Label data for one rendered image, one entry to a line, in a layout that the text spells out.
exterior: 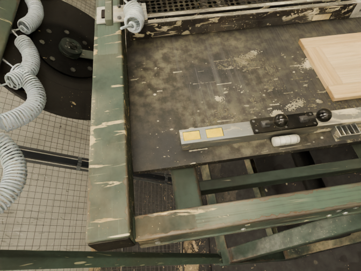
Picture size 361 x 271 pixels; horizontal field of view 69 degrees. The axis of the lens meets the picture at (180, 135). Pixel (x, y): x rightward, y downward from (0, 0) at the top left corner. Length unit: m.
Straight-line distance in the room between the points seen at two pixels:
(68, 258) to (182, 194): 0.46
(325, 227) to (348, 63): 0.72
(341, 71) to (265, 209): 0.64
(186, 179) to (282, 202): 0.27
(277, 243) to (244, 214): 0.85
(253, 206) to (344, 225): 0.74
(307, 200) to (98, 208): 0.52
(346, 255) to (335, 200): 1.47
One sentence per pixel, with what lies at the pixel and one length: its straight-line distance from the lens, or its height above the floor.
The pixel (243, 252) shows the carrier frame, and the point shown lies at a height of 0.79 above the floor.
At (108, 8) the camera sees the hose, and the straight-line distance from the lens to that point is 0.86.
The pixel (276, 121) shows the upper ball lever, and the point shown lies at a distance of 0.72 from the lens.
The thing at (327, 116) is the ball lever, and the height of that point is 1.42.
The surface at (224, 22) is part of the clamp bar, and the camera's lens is 1.18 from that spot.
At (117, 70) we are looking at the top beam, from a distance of 0.90.
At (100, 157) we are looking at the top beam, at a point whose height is 1.84.
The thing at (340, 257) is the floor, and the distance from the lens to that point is 2.26.
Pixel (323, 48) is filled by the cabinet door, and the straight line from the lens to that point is 1.21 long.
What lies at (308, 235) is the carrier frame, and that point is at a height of 0.79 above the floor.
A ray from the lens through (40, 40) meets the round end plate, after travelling 1.46.
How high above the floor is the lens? 2.10
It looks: 37 degrees down
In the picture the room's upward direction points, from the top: 73 degrees counter-clockwise
